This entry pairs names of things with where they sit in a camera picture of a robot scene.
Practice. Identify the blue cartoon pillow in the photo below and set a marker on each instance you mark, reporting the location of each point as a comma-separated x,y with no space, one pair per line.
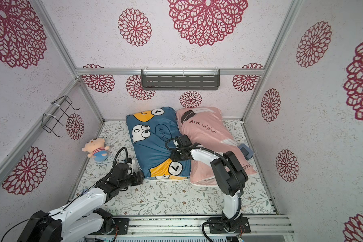
149,131

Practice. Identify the grey slotted wall shelf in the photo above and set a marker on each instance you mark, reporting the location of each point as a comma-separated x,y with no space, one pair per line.
180,81

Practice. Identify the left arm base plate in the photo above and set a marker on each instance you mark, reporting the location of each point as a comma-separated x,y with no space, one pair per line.
120,226

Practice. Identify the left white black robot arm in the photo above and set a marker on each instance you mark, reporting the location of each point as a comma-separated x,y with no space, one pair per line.
84,215

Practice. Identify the blue grey small box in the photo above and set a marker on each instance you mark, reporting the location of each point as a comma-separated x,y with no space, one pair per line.
247,152

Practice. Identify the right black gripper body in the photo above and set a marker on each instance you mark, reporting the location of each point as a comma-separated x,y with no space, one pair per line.
175,154

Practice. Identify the pink plush bear toy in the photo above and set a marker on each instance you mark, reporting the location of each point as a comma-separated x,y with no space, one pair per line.
97,150

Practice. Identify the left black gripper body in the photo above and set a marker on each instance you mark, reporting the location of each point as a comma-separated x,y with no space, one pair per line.
132,180

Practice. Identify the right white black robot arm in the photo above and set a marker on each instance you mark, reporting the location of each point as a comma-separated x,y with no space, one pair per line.
230,177

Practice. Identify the black wire wall rack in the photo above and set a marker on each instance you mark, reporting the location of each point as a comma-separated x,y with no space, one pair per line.
60,109

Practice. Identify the pink good night pillow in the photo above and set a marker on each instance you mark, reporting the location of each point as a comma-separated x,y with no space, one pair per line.
204,125

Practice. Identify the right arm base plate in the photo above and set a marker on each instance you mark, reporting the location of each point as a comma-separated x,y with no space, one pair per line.
238,226

